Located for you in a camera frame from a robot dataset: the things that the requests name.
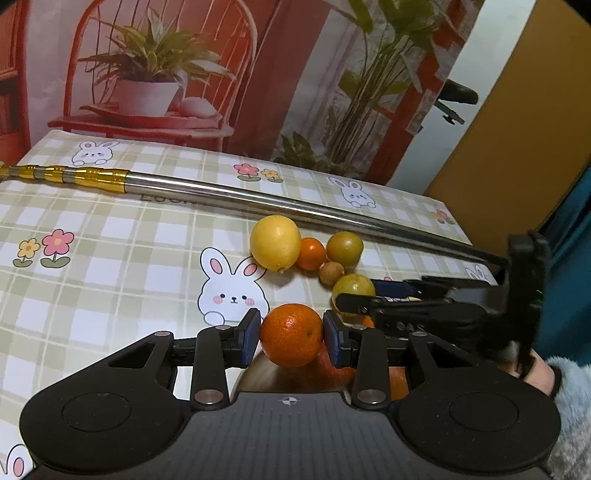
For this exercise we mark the yellow lemon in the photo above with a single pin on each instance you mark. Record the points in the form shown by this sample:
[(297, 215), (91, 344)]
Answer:
[(275, 243)]

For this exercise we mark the person's right hand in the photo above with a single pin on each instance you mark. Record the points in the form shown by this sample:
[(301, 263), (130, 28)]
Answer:
[(542, 374)]

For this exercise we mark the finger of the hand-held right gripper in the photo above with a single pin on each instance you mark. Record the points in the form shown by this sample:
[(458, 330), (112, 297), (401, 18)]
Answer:
[(392, 287), (415, 318)]

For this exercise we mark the small orange mandarin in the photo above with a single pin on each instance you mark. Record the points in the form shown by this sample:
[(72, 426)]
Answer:
[(310, 254)]

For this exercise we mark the yellow-green citrus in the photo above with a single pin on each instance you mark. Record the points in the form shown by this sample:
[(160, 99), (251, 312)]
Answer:
[(353, 286)]

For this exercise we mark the printed room backdrop cloth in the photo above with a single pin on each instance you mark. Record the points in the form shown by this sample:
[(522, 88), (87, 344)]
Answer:
[(300, 69)]

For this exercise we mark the green-yellow citrus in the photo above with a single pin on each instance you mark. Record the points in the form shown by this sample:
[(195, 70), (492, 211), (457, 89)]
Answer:
[(344, 248)]

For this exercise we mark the person's right forearm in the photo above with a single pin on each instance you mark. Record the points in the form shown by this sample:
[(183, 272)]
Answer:
[(575, 406)]

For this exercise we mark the black exercise bike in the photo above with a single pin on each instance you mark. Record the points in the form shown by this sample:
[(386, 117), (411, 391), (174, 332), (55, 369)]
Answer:
[(459, 92)]

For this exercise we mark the orange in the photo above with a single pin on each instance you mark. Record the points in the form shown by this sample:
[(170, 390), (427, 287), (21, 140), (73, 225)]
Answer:
[(398, 384)]

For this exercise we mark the small brown round fruit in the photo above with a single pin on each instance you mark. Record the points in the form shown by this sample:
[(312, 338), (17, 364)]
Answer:
[(331, 273)]

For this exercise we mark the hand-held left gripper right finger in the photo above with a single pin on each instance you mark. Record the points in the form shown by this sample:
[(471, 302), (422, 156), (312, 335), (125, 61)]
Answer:
[(332, 341)]

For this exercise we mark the checked bunny tablecloth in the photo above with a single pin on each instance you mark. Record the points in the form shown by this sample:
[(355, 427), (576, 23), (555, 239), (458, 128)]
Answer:
[(115, 286)]

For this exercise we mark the large orange mandarin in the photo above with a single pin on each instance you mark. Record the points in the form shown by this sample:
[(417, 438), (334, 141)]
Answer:
[(291, 334)]

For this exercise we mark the teal cloth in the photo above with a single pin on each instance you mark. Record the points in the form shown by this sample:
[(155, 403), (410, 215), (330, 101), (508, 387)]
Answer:
[(572, 277)]

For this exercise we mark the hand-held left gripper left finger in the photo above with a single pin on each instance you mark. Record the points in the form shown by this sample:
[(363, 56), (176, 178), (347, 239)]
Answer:
[(251, 337)]

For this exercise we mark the telescopic metal rake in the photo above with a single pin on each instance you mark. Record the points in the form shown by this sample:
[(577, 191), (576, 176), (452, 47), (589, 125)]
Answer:
[(231, 194)]

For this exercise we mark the wooden board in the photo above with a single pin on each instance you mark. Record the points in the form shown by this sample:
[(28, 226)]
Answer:
[(521, 115)]

